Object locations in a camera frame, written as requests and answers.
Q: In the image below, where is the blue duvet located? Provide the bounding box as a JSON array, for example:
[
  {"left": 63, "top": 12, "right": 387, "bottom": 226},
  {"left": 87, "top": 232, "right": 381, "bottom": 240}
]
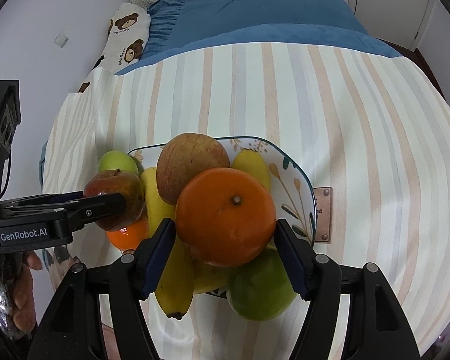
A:
[{"left": 119, "top": 0, "right": 399, "bottom": 75}]

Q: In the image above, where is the bear print pillow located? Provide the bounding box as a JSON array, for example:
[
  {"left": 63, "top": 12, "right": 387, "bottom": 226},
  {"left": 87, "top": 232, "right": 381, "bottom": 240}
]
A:
[{"left": 91, "top": 2, "right": 151, "bottom": 74}]

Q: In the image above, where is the person left hand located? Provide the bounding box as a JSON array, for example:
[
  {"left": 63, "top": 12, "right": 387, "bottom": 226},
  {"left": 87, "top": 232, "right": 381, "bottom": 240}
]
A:
[{"left": 12, "top": 251, "right": 43, "bottom": 333}]

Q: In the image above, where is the green apple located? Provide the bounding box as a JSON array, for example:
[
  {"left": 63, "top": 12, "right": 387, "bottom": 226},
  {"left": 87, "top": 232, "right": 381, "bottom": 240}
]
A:
[
  {"left": 226, "top": 249, "right": 297, "bottom": 322},
  {"left": 98, "top": 150, "right": 139, "bottom": 176}
]

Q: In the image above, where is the dark red apple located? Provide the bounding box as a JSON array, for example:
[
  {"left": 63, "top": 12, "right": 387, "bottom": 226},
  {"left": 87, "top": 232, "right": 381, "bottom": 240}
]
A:
[{"left": 83, "top": 168, "right": 145, "bottom": 232}]

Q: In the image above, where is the orange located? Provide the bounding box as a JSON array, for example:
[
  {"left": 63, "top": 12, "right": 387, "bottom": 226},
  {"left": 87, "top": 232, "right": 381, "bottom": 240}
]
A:
[
  {"left": 105, "top": 216, "right": 149, "bottom": 251},
  {"left": 175, "top": 167, "right": 276, "bottom": 267}
]

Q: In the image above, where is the wall switch left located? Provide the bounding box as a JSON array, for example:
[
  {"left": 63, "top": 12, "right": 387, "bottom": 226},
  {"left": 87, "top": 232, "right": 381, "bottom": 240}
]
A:
[{"left": 53, "top": 32, "right": 69, "bottom": 48}]

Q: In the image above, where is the long banana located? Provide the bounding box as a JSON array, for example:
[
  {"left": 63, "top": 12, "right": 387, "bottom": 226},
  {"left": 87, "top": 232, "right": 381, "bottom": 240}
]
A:
[{"left": 140, "top": 166, "right": 193, "bottom": 320}]

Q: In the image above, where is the striped cat print blanket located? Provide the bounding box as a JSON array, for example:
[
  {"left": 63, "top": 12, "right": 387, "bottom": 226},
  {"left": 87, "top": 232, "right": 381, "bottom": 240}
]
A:
[{"left": 43, "top": 42, "right": 450, "bottom": 352}]

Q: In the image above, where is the tan red apple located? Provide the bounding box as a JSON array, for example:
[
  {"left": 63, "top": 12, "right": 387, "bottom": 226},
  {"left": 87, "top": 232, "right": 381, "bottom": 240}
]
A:
[{"left": 156, "top": 133, "right": 230, "bottom": 205}]

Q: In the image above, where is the curved banana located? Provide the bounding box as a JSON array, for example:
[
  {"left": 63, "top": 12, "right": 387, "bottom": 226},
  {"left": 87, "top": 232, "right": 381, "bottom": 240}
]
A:
[{"left": 191, "top": 148, "right": 272, "bottom": 295}]

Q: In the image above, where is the white door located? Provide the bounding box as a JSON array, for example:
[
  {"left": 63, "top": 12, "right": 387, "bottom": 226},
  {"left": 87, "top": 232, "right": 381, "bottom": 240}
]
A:
[{"left": 345, "top": 0, "right": 433, "bottom": 50}]

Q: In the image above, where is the oval deer pattern tray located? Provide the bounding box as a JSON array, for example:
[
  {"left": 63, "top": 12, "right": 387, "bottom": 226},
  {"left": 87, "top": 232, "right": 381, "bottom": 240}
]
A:
[{"left": 126, "top": 135, "right": 333, "bottom": 297}]

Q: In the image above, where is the teal cushion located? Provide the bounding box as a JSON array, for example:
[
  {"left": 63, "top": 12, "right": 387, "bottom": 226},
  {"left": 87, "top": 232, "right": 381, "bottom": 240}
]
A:
[{"left": 39, "top": 141, "right": 48, "bottom": 191}]

